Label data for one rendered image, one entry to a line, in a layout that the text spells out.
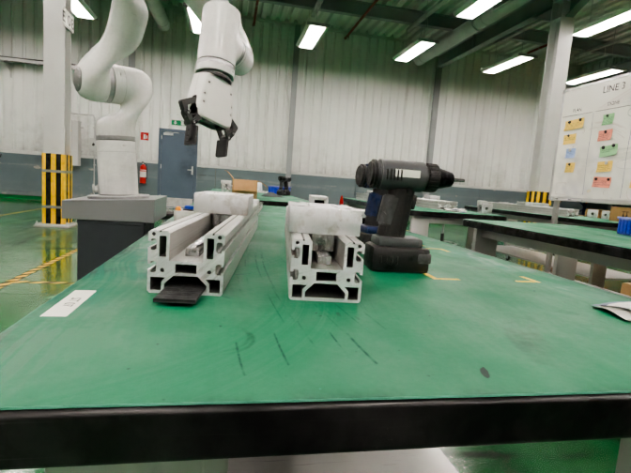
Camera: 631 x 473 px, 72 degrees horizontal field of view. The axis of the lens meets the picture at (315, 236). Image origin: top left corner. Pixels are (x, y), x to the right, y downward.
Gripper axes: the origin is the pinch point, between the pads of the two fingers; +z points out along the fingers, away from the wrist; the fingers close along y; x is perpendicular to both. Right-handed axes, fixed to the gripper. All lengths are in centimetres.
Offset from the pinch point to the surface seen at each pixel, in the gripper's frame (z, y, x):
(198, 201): 12.9, 4.0, 3.7
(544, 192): -165, -837, 6
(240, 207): 13.3, -1.2, 10.5
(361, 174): 0.5, -26.9, 24.6
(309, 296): 28.6, 14.0, 38.4
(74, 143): -248, -522, -1026
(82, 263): 29, -13, -62
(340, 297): 28, 11, 42
